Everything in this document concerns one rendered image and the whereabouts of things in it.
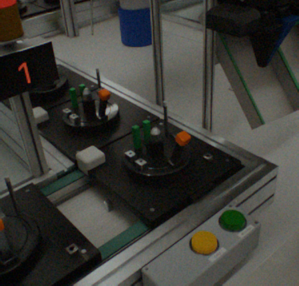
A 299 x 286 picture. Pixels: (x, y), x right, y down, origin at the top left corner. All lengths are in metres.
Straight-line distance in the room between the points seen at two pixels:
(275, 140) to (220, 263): 0.50
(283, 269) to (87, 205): 0.39
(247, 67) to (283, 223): 0.35
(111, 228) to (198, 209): 0.17
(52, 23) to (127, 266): 1.46
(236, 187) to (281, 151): 0.31
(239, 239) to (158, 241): 0.13
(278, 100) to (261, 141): 0.17
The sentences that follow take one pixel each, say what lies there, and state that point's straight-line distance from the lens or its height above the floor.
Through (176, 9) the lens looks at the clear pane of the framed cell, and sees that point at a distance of 1.94.
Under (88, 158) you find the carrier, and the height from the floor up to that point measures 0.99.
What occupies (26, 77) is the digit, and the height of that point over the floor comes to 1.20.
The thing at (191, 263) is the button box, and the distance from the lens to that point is 0.64.
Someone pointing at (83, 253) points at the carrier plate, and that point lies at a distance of 0.66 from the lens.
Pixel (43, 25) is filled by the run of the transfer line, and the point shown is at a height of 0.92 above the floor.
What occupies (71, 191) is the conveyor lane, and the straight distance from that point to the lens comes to 0.85.
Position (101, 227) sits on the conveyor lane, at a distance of 0.77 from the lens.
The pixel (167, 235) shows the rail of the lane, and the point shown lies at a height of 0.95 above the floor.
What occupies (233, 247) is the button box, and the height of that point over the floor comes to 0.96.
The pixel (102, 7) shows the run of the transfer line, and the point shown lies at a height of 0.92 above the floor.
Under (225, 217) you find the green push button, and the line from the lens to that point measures 0.69.
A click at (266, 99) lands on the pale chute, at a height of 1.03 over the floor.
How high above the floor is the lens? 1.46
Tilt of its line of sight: 34 degrees down
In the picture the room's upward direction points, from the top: 4 degrees counter-clockwise
